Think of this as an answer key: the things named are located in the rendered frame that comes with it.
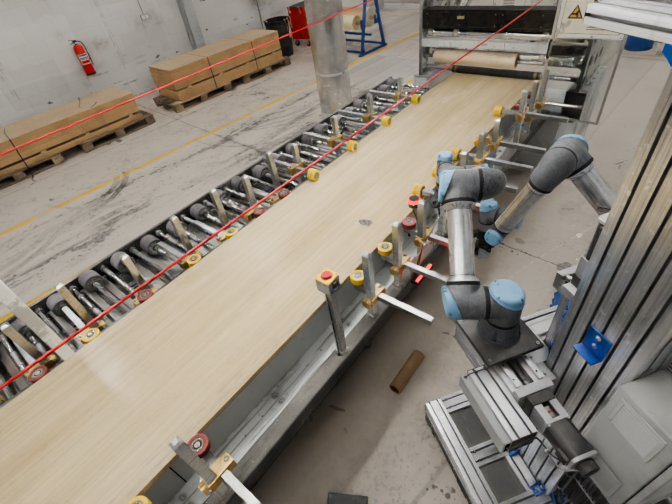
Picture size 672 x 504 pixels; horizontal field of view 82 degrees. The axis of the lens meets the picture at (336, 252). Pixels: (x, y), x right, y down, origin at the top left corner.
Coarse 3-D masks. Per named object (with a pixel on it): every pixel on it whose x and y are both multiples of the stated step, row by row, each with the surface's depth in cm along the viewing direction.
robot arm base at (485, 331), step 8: (480, 320) 142; (488, 320) 136; (480, 328) 141; (488, 328) 137; (496, 328) 134; (504, 328) 133; (512, 328) 133; (520, 328) 140; (480, 336) 141; (488, 336) 138; (496, 336) 137; (504, 336) 135; (512, 336) 135; (488, 344) 139; (496, 344) 137; (504, 344) 136; (512, 344) 137
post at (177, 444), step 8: (176, 440) 115; (176, 448) 114; (184, 448) 117; (184, 456) 118; (192, 456) 121; (192, 464) 123; (200, 464) 126; (200, 472) 127; (208, 472) 131; (208, 480) 132; (224, 488) 142
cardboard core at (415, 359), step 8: (416, 352) 250; (408, 360) 247; (416, 360) 246; (408, 368) 242; (416, 368) 245; (400, 376) 239; (408, 376) 240; (392, 384) 236; (400, 384) 235; (400, 392) 235
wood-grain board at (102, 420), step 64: (384, 128) 313; (448, 128) 298; (320, 192) 254; (384, 192) 245; (256, 256) 214; (320, 256) 207; (128, 320) 191; (192, 320) 185; (256, 320) 180; (64, 384) 167; (128, 384) 163; (192, 384) 159; (0, 448) 149; (64, 448) 146; (128, 448) 142
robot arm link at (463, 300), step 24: (480, 168) 137; (456, 192) 135; (480, 192) 135; (456, 216) 135; (456, 240) 134; (456, 264) 133; (456, 288) 131; (480, 288) 131; (456, 312) 130; (480, 312) 129
